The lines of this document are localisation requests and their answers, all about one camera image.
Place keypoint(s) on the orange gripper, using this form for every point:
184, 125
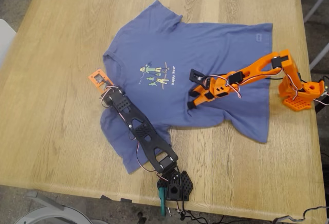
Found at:
203, 96

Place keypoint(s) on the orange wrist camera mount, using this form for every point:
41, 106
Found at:
99, 77

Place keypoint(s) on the black table clamp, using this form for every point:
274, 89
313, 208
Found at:
322, 107

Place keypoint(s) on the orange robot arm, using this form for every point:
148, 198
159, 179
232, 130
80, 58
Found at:
290, 72

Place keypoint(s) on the blue printed T-shirt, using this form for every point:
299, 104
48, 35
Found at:
159, 41

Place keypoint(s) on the teal table clamp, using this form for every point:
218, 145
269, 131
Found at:
162, 203

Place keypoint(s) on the small silver metal plug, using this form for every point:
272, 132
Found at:
169, 211

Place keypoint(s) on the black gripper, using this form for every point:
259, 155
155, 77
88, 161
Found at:
105, 96

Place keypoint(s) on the light grey metal leg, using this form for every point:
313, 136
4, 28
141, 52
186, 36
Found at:
316, 4
318, 55

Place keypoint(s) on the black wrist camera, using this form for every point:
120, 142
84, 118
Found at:
196, 76

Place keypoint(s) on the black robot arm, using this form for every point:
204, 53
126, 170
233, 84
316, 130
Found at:
144, 131

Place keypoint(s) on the black tape piece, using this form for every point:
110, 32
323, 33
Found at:
105, 197
126, 200

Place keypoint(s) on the grey round stool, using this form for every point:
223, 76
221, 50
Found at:
51, 204

